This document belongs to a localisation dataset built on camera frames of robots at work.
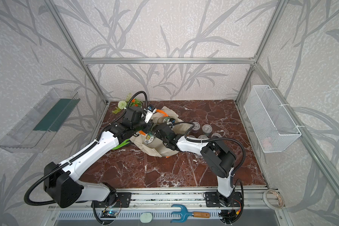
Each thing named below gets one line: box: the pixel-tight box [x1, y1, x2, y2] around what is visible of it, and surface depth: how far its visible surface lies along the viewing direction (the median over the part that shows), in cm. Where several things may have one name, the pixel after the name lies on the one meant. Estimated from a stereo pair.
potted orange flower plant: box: [112, 92, 144, 115], surface depth 101 cm
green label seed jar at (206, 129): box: [201, 123, 213, 137], surface depth 98 cm
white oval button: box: [139, 212, 153, 224], surface depth 68 cm
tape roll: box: [262, 189, 284, 210], surface depth 75 cm
